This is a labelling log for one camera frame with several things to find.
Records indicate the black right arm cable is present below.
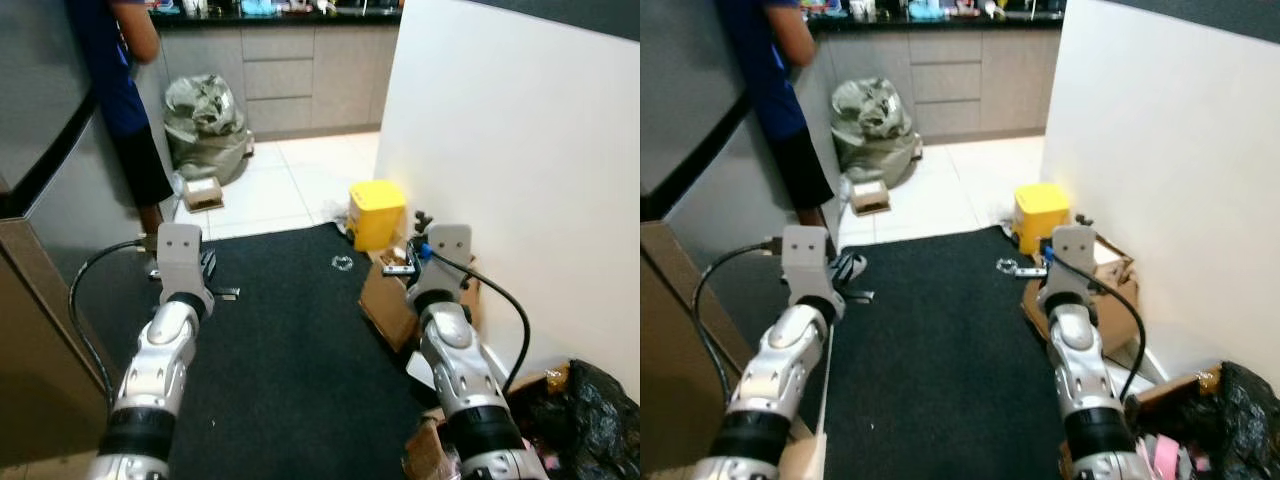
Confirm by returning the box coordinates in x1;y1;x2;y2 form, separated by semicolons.
415;243;532;393
1045;250;1149;403

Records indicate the brown wooden furniture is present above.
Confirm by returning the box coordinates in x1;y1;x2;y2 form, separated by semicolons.
0;218;113;471
640;220;746;471

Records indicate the small cardboard box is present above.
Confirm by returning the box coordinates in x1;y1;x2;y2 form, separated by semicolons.
178;176;227;212
848;180;893;216

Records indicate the green filled garbage bag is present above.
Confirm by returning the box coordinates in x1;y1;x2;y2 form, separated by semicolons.
830;77;923;188
163;73;257;187

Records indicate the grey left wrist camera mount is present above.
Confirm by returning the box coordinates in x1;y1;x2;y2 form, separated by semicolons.
781;225;837;301
156;223;215;301

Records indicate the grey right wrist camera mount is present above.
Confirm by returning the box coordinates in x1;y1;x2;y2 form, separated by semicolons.
1040;225;1099;301
408;224;474;306

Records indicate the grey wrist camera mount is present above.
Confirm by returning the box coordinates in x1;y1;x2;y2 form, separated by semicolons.
156;223;215;301
408;224;474;306
1040;225;1099;301
781;225;837;301

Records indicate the grey kitchen drawer cabinet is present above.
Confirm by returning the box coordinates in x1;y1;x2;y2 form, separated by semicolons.
810;25;1063;141
148;22;403;141

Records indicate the cardboard box with clutter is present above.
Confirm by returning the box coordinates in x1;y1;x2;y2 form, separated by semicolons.
1058;365;1227;480
402;362;573;480

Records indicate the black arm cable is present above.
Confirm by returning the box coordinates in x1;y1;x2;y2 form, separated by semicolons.
415;243;532;393
692;238;791;411
67;238;161;406
1045;250;1149;403

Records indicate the black plastic bag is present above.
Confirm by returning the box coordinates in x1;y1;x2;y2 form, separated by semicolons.
505;360;641;480
1125;360;1280;480

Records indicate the open brown cardboard box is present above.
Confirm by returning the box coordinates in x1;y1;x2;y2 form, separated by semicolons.
358;245;483;353
1020;235;1141;351

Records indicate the yellow plastic bin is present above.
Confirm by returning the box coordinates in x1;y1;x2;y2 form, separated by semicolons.
347;180;409;253
1012;183;1072;256

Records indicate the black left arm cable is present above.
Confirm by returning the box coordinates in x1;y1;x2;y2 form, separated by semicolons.
692;238;791;411
67;238;161;406

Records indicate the person in blue shirt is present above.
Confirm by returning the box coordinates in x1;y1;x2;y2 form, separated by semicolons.
65;0;179;239
715;0;839;233

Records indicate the black floor mat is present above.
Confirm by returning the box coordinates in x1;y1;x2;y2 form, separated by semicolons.
45;222;451;480
690;225;1091;480

